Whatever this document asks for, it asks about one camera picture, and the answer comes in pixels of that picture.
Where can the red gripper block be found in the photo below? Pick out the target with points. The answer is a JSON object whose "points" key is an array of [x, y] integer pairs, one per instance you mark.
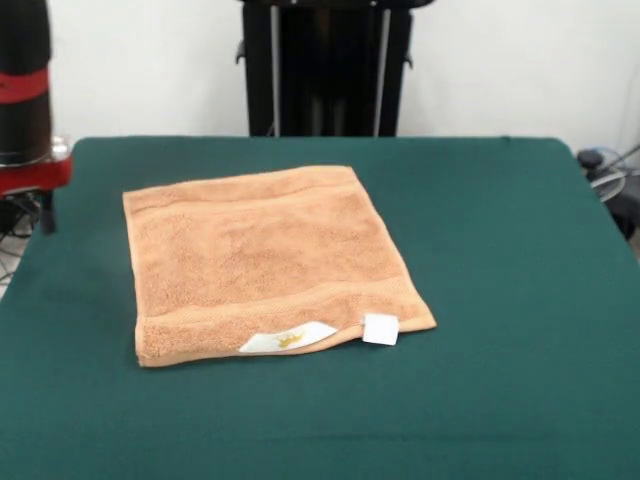
{"points": [[35, 176]]}

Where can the tan terry towel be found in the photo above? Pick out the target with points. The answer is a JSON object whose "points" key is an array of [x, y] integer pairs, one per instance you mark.
{"points": [[260, 250]]}

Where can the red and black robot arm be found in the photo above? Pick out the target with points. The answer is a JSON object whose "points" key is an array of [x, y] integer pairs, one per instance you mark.
{"points": [[25, 40]]}

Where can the dark green table cloth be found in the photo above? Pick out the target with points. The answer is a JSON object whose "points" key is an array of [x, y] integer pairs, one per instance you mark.
{"points": [[500, 300]]}

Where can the black rounded device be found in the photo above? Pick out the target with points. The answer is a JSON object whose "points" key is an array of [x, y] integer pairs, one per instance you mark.
{"points": [[590, 159]]}

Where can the grey round stand base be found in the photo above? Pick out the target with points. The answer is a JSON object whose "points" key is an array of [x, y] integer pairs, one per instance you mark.
{"points": [[612, 185]]}

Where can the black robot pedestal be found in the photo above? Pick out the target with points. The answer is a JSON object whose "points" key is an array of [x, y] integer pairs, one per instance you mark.
{"points": [[325, 65]]}

